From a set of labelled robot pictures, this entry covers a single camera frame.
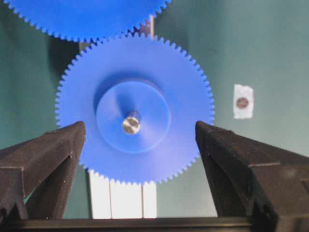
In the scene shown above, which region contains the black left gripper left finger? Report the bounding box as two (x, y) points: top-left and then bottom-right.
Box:
(0, 121), (85, 220)

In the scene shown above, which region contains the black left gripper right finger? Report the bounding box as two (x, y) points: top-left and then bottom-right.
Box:
(195, 121), (309, 232)

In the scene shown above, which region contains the small blue plastic gear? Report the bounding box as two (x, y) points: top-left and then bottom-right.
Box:
(55, 35), (215, 184)

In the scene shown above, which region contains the long steel shaft lower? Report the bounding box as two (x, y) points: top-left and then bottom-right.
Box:
(122, 111), (140, 135)

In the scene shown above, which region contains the large blue plastic gear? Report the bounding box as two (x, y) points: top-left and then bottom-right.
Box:
(3, 0), (171, 42)

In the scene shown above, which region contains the white tape patch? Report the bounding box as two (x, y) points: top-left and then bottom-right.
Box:
(233, 84), (254, 119)

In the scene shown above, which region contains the silver aluminium extrusion rail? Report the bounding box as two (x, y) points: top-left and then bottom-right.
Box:
(78, 14), (158, 219)

